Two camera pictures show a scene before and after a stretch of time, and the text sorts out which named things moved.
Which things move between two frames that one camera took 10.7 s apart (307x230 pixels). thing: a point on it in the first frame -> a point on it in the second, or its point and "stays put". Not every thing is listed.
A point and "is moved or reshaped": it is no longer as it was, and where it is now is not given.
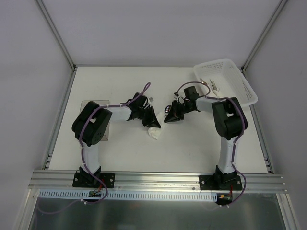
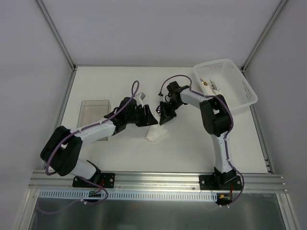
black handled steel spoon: x=167 y=109 is moved or reshaped
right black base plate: x=220 y=182 stays put
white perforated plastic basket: x=225 y=80 stays put
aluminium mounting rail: x=61 y=180 stays put
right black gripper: x=177 y=110 -> x=166 y=108
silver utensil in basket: x=213 y=85 stays put
